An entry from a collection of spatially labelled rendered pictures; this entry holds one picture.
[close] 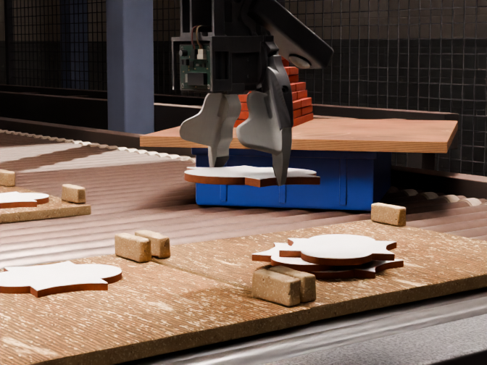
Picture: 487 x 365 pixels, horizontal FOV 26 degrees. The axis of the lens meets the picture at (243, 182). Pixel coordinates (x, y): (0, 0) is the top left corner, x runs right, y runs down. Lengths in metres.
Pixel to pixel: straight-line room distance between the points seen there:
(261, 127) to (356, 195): 0.72
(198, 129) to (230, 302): 0.18
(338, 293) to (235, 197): 0.70
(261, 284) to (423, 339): 0.17
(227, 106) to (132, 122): 1.93
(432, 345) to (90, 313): 0.32
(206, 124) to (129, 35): 1.91
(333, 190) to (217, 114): 0.66
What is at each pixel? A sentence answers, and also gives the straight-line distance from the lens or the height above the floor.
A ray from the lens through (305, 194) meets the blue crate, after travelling 1.73.
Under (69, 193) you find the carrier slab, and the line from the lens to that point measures 1.72.
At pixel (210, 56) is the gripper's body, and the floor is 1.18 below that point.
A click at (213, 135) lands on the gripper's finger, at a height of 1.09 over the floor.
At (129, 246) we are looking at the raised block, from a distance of 1.25.
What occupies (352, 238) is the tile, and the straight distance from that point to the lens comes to 1.25.
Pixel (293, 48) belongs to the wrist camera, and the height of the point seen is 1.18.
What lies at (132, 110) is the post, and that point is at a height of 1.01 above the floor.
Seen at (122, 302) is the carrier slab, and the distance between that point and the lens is 1.05.
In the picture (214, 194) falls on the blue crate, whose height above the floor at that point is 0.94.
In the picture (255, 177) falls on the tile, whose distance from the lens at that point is 1.01.
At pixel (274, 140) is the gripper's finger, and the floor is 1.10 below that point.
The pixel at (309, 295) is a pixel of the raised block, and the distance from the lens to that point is 1.04.
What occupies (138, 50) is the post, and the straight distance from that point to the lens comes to 3.01.
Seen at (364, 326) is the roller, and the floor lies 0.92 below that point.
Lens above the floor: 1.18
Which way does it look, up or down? 7 degrees down
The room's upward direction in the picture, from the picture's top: straight up
